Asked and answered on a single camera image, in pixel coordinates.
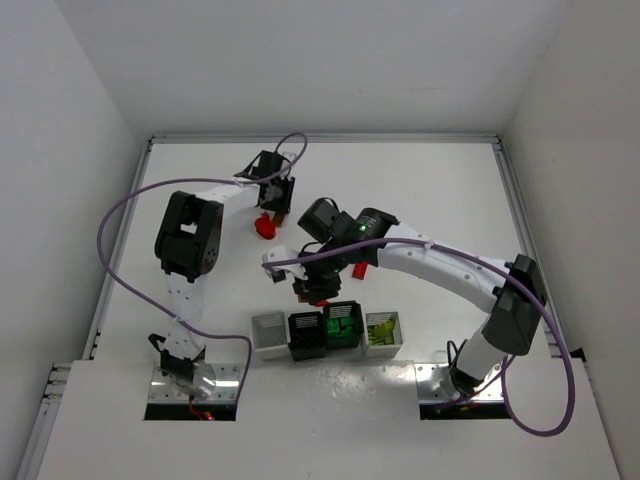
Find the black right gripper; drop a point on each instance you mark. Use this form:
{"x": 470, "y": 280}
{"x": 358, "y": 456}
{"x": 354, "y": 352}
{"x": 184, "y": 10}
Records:
{"x": 316, "y": 288}

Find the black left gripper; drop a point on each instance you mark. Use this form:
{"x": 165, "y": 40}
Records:
{"x": 276, "y": 197}

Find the orange brown lego brick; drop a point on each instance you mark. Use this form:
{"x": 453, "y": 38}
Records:
{"x": 278, "y": 219}

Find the green upside-down lego brick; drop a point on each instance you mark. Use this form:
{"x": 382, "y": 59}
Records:
{"x": 333, "y": 328}

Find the lime square lego brick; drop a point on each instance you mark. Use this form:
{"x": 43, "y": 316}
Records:
{"x": 381, "y": 334}

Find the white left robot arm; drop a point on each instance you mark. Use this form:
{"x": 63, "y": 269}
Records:
{"x": 188, "y": 247}

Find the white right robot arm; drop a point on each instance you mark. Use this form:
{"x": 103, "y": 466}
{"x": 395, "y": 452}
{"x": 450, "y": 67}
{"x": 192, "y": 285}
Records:
{"x": 510, "y": 293}

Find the red round lego piece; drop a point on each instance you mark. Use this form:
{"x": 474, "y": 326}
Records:
{"x": 265, "y": 227}

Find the red rectangular lego brick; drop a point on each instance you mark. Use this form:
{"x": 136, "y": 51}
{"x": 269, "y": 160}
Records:
{"x": 359, "y": 270}

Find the black bin right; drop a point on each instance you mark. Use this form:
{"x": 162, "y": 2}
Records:
{"x": 344, "y": 310}

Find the black bin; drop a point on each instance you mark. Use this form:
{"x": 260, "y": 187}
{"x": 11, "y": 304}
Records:
{"x": 308, "y": 336}
{"x": 344, "y": 310}

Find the black bin left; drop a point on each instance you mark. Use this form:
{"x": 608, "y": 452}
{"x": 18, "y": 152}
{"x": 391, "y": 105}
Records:
{"x": 308, "y": 336}

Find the white bin far left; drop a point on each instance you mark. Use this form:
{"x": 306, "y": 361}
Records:
{"x": 269, "y": 334}

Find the white bin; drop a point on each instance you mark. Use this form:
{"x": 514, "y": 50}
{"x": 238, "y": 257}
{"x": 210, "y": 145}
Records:
{"x": 269, "y": 334}
{"x": 384, "y": 352}

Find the white bin far right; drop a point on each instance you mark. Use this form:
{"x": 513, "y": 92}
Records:
{"x": 384, "y": 352}

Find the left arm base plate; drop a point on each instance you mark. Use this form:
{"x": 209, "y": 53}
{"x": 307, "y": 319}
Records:
{"x": 212, "y": 384}

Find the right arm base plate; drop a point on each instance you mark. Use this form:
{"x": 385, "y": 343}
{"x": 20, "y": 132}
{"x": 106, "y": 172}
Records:
{"x": 436, "y": 386}

